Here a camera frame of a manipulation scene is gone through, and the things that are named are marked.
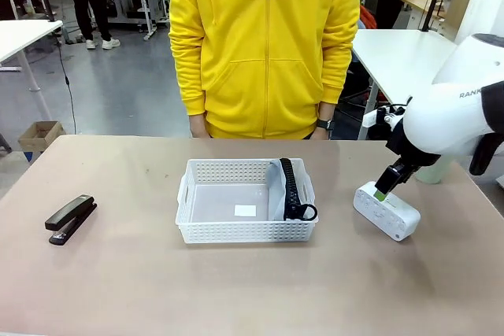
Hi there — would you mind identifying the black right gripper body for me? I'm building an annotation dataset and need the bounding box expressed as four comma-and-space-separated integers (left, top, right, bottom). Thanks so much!
385, 118, 442, 175

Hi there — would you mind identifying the white rectangular electronic device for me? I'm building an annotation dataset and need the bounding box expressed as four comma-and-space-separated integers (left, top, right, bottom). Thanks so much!
353, 180, 421, 242

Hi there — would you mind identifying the grey pouch with black zipper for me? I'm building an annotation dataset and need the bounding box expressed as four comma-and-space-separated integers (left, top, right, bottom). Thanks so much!
266, 157, 319, 222

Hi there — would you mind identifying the black desk stapler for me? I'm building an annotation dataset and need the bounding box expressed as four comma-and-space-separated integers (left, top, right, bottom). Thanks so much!
44, 194, 98, 246

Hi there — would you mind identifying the person's left forearm yellow sleeve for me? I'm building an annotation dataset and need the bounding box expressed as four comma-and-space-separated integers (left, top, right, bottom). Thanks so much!
317, 24, 361, 105

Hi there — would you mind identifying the person's right forearm yellow sleeve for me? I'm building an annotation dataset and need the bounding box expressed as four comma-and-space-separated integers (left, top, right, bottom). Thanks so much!
168, 24, 206, 117

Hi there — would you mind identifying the white perforated plastic basket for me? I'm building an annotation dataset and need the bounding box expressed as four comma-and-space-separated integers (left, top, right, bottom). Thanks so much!
175, 157, 320, 245

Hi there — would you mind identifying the person's right hand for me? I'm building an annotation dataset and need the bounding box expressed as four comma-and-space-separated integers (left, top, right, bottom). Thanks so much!
188, 114, 212, 139

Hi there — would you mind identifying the pale green cup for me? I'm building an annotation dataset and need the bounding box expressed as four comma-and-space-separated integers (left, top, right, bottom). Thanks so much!
415, 153, 456, 185

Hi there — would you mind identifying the large white table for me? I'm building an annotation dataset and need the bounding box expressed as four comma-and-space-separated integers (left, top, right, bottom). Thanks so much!
351, 28, 458, 140

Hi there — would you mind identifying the wooden desk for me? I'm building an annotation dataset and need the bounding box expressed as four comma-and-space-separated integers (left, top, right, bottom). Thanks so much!
398, 0, 454, 22

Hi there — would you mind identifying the yellow zip hoodie torso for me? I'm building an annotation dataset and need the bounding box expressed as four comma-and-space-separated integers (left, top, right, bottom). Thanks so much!
167, 0, 361, 141

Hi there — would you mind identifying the small cardboard box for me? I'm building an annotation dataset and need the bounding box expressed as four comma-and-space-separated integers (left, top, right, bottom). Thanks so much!
17, 120, 66, 153

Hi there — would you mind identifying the white table with round leg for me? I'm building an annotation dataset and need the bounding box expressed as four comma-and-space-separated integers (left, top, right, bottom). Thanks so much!
0, 19, 64, 121

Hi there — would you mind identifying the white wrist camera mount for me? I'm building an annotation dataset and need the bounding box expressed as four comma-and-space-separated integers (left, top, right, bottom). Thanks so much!
361, 105, 406, 129

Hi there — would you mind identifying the black cable hose on arm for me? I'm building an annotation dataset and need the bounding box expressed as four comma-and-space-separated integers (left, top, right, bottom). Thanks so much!
469, 80, 504, 176

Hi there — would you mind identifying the thin black floor cable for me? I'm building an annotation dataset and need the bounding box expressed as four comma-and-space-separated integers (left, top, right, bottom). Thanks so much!
54, 35, 78, 135

